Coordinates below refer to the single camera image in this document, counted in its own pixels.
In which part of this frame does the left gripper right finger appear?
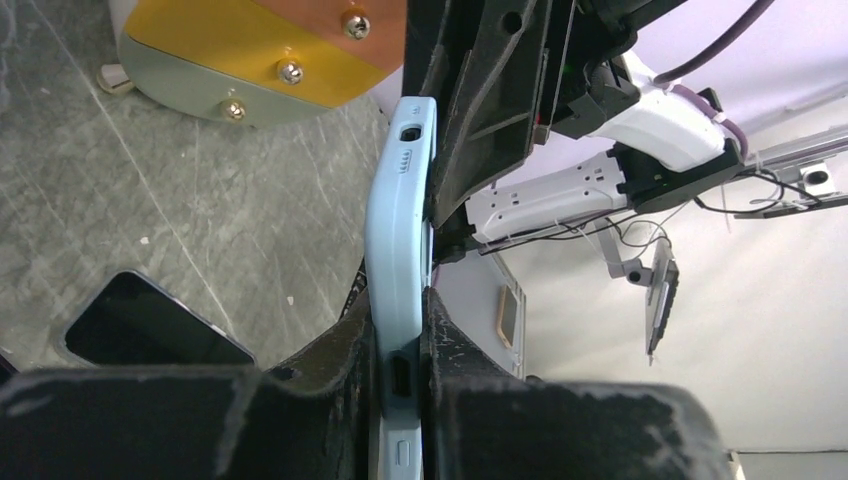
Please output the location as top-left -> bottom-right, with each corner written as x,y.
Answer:
421,288 -> 731,479

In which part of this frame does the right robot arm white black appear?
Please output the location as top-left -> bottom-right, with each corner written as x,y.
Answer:
402,1 -> 746,241

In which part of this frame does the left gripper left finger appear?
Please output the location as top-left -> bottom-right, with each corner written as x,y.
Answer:
1,294 -> 375,479

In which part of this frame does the aluminium frame rail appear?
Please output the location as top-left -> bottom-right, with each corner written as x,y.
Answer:
734,125 -> 847,219

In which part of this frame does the white cylinder orange yellow face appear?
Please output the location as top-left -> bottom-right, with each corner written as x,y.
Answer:
97,0 -> 407,127

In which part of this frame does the light blue phone case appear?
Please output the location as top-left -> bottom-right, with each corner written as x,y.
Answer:
364,96 -> 437,479

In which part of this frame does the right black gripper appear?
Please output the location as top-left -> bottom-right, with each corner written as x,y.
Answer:
402,0 -> 579,227

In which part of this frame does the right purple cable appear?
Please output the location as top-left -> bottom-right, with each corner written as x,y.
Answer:
652,0 -> 776,160

